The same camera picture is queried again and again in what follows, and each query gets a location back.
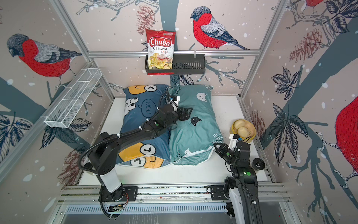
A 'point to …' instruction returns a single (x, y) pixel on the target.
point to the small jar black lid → (258, 163)
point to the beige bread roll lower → (243, 132)
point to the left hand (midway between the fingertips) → (191, 106)
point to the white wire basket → (73, 98)
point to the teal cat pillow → (192, 141)
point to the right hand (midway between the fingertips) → (213, 142)
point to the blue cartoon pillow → (140, 102)
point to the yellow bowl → (250, 127)
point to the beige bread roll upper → (239, 123)
